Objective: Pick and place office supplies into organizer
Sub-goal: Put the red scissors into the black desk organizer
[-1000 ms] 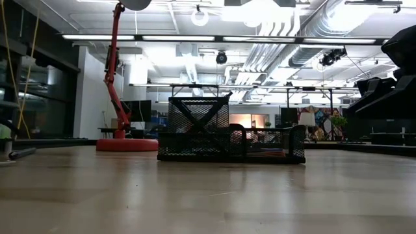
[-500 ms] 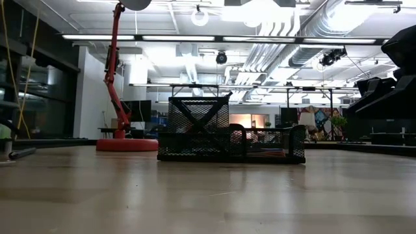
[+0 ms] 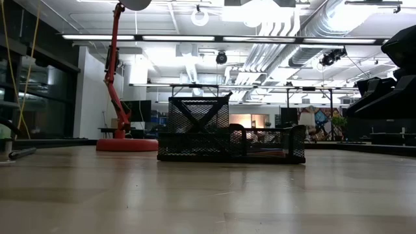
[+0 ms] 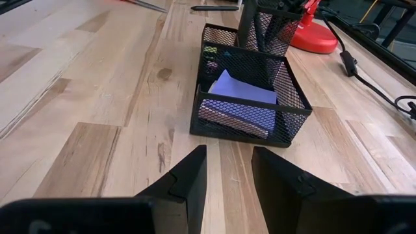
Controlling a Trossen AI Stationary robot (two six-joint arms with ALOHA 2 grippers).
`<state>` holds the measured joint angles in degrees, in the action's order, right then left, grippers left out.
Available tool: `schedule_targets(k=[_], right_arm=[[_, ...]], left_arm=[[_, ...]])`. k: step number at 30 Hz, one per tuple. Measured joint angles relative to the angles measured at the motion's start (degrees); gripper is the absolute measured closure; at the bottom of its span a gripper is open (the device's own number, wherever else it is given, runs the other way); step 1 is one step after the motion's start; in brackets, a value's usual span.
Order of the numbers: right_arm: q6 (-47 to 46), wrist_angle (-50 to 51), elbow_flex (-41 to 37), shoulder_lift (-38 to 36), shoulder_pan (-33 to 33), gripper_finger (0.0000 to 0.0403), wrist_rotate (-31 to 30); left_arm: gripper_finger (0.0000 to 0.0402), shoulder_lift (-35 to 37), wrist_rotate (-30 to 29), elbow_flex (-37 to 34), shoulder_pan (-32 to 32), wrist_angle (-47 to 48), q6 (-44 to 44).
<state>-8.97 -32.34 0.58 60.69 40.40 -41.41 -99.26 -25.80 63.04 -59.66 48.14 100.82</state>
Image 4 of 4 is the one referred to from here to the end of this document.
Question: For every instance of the red desk lamp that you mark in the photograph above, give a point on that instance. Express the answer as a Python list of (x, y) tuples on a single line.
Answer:
[(315, 40)]

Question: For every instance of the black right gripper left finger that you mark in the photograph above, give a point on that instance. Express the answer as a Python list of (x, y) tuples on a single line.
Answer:
[(185, 195)]

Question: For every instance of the pink binder clip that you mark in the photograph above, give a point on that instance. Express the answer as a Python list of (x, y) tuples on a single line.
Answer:
[(212, 66)]

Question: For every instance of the purple sticky note pad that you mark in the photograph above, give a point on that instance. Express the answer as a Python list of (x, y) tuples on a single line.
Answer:
[(240, 89)]

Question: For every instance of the black standing desk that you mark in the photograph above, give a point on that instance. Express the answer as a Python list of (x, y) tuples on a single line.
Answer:
[(395, 29)]

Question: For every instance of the black frame foot bracket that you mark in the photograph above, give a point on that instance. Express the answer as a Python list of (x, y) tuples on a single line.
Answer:
[(367, 25)]

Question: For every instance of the blue binder clip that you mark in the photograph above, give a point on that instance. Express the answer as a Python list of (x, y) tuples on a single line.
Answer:
[(226, 54)]

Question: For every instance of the black mesh desk organizer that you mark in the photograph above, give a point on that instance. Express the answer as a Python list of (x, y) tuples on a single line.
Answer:
[(294, 126)]

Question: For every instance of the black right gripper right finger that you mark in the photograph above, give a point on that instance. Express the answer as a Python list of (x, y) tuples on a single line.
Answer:
[(286, 195)]

